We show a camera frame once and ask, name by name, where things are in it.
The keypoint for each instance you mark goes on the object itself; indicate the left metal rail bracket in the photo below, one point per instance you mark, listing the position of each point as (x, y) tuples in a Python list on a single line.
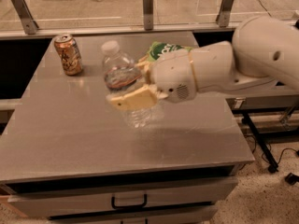
[(28, 23)]

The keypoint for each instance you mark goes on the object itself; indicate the grey metal rail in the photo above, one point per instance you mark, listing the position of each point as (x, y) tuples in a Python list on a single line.
[(118, 30)]

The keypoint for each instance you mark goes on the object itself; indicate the middle metal rail bracket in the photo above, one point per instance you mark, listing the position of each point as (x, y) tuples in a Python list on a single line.
[(148, 14)]

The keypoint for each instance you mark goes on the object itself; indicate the grey lower drawer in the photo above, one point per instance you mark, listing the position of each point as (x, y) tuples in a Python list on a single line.
[(178, 215)]

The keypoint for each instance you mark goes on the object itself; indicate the grey upper drawer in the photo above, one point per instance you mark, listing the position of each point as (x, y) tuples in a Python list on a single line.
[(83, 201)]

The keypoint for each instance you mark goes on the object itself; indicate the gold soda can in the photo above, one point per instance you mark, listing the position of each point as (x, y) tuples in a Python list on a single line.
[(67, 49)]

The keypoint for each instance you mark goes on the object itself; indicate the black stand leg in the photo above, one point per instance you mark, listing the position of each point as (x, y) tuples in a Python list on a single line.
[(273, 165)]

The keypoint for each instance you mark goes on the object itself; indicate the green rice chip bag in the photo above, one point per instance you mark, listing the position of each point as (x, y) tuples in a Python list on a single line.
[(159, 48)]

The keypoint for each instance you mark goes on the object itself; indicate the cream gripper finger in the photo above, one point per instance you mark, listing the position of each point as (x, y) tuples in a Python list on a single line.
[(145, 97), (144, 64)]

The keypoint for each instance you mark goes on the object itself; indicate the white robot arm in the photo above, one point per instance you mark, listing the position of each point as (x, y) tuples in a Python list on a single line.
[(262, 52)]

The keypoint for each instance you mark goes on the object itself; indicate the right metal rail bracket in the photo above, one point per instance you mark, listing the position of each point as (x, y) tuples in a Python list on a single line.
[(223, 17)]

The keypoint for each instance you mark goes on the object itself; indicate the black drawer handle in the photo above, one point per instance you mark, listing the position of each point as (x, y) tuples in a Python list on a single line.
[(136, 202)]

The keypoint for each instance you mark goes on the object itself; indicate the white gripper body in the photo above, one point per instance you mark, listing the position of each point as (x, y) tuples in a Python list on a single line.
[(172, 76)]

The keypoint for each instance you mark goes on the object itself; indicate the metal rail bracket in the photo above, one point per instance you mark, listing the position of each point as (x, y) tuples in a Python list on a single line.
[(223, 17), (28, 23), (148, 14)]

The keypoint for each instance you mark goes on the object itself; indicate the clear plastic water bottle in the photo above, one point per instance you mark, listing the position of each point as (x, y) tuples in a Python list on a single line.
[(122, 76)]

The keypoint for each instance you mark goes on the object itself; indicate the grey drawer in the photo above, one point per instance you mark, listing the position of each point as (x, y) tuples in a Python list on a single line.
[(178, 215), (83, 201)]

